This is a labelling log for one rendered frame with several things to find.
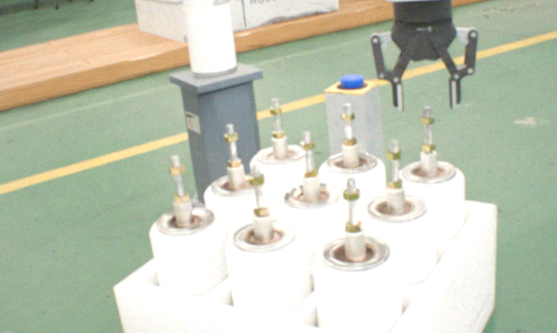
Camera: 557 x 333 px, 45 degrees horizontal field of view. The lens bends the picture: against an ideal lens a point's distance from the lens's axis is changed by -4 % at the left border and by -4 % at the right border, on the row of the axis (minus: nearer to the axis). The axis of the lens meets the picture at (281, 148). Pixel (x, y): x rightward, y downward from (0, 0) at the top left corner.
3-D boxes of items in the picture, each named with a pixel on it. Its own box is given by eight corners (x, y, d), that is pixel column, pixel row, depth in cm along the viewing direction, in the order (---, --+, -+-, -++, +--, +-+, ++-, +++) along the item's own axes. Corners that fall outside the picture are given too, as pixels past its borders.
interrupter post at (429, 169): (441, 173, 94) (440, 151, 93) (431, 180, 93) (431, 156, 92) (426, 170, 96) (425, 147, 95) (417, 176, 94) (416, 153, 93)
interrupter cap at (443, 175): (467, 171, 94) (467, 166, 94) (438, 190, 89) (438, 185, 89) (421, 161, 99) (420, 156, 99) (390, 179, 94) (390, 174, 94)
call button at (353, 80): (336, 91, 115) (335, 79, 114) (346, 84, 118) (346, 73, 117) (358, 93, 113) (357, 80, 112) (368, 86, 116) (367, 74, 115)
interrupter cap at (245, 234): (309, 240, 80) (308, 235, 80) (251, 262, 77) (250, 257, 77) (276, 219, 86) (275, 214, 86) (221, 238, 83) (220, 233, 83)
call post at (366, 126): (336, 258, 125) (323, 92, 115) (353, 240, 131) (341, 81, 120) (373, 264, 122) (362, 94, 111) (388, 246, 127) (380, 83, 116)
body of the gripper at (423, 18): (451, -19, 88) (454, 50, 91) (386, -15, 90) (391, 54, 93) (457, -12, 81) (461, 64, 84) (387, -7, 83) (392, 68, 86)
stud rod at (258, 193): (257, 226, 81) (249, 166, 78) (261, 222, 82) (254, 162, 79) (263, 227, 80) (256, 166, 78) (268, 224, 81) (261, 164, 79)
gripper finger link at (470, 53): (469, 29, 85) (460, 74, 87) (483, 31, 85) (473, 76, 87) (467, 25, 88) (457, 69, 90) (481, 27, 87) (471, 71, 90)
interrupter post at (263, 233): (278, 239, 81) (275, 214, 80) (260, 246, 80) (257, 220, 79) (268, 233, 83) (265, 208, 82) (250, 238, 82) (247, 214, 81)
